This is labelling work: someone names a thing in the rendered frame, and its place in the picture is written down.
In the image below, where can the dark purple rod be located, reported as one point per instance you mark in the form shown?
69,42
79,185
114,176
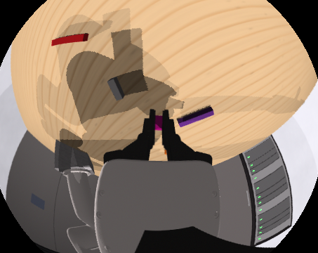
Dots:
202,114

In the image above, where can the grey rod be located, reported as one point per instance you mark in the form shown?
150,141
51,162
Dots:
116,88

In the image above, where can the red rod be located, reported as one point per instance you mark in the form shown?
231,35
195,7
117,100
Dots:
70,39

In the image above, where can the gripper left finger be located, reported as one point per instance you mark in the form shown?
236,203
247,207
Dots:
140,148

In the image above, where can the small magenta block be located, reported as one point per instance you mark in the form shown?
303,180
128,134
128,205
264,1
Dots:
158,122

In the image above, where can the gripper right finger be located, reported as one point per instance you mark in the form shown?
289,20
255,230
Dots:
176,150

